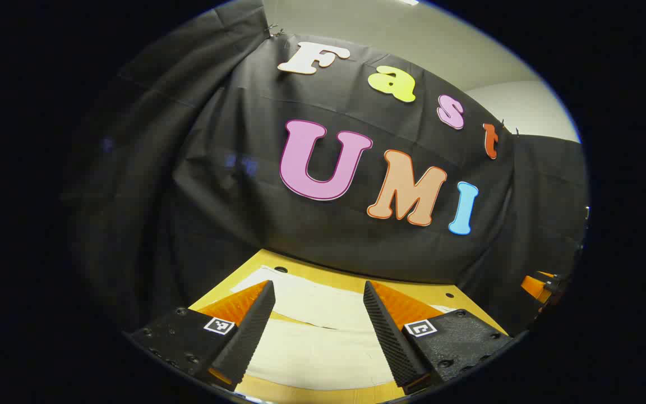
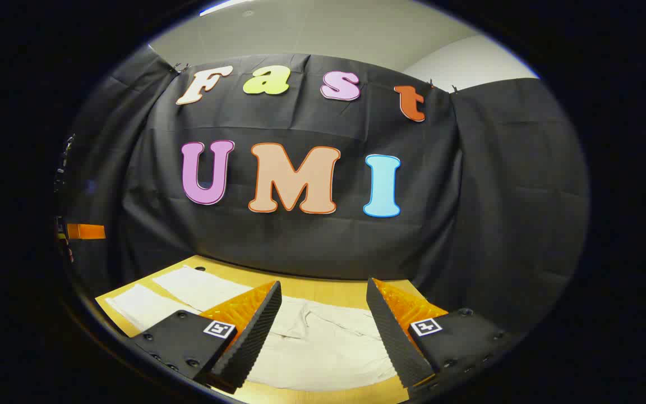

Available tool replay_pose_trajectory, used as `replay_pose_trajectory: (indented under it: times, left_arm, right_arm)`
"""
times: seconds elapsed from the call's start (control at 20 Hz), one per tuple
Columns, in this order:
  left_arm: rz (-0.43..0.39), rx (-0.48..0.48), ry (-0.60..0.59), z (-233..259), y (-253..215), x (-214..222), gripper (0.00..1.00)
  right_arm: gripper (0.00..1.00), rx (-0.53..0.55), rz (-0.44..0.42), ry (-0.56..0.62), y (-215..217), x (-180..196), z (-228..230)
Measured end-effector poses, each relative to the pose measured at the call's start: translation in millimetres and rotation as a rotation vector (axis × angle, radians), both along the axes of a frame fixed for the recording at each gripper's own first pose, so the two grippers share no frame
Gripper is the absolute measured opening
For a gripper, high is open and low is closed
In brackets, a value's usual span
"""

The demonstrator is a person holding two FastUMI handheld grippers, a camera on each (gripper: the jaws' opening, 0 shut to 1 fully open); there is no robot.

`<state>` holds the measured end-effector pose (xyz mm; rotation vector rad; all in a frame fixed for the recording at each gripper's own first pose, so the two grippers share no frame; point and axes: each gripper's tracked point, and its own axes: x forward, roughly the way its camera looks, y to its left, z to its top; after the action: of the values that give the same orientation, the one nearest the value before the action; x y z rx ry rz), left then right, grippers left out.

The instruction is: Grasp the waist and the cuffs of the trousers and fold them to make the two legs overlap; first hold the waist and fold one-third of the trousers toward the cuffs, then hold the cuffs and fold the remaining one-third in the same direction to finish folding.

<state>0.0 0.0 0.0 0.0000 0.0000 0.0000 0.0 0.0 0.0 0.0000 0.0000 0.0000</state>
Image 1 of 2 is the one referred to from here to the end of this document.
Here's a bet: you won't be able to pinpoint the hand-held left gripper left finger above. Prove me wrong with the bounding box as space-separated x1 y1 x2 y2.
127 280 276 392

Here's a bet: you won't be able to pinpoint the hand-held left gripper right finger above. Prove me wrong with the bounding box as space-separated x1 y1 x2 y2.
363 280 513 396

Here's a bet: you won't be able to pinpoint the white jeans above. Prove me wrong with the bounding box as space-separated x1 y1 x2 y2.
230 266 459 391

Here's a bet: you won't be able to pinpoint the black backdrop cloth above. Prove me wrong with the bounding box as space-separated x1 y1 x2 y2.
62 0 590 337

